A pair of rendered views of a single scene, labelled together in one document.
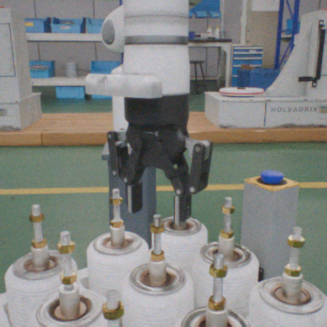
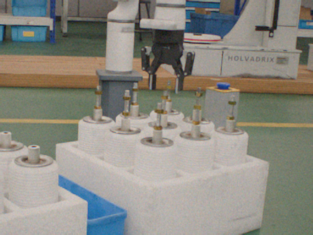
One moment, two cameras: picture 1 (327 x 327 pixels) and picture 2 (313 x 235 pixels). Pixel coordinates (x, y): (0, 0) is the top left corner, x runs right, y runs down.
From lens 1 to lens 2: 0.95 m
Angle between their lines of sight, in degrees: 5
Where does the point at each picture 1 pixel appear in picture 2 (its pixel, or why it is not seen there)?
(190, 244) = (175, 119)
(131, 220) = not seen: hidden behind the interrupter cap
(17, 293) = (90, 130)
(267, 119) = (224, 67)
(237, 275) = (203, 127)
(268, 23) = not seen: outside the picture
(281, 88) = (238, 37)
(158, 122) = (171, 41)
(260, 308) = (214, 134)
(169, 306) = (170, 134)
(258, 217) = (214, 110)
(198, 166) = (188, 62)
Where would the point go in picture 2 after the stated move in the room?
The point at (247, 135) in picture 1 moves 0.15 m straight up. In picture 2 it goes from (203, 83) to (205, 58)
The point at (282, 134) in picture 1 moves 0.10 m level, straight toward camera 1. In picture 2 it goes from (239, 84) to (238, 86)
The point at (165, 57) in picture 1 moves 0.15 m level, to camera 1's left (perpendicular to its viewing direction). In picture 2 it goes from (176, 13) to (112, 10)
